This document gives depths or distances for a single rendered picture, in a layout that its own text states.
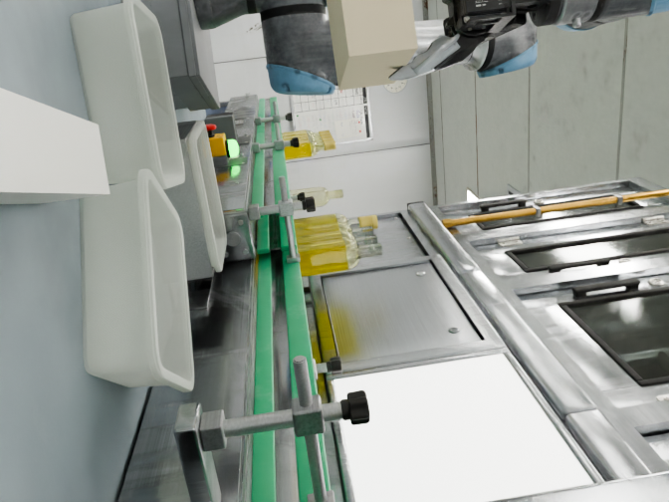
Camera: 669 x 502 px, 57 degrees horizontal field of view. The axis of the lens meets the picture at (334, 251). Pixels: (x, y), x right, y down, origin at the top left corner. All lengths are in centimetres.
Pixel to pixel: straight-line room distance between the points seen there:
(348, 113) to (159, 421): 656
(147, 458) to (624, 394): 78
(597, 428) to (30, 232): 80
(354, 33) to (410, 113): 666
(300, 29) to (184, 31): 19
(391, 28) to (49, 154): 39
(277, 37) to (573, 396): 77
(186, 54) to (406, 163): 650
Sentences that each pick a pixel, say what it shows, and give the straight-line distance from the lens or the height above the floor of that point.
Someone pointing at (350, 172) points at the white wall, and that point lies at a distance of 735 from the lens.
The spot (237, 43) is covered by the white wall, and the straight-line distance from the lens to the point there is 709.
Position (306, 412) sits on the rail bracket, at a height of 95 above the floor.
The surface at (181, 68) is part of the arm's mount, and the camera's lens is 102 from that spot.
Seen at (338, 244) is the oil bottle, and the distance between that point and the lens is 128.
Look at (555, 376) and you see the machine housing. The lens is 111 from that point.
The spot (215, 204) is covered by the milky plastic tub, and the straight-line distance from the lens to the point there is 111.
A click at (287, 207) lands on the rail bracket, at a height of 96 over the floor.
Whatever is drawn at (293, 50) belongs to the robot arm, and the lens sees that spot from 109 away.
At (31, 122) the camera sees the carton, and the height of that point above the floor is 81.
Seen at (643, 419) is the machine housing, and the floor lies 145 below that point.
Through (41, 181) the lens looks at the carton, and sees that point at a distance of 44.
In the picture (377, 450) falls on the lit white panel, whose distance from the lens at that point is 95.
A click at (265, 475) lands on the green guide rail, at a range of 69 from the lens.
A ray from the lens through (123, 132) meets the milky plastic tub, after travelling 76.
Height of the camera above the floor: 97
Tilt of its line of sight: 3 degrees up
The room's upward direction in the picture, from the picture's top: 82 degrees clockwise
